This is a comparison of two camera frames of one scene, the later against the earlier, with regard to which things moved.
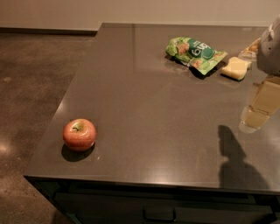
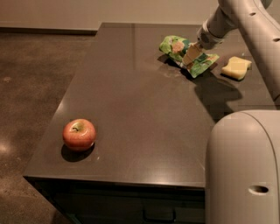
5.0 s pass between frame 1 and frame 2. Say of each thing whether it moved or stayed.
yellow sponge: stayed
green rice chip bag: moved
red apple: stayed
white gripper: moved
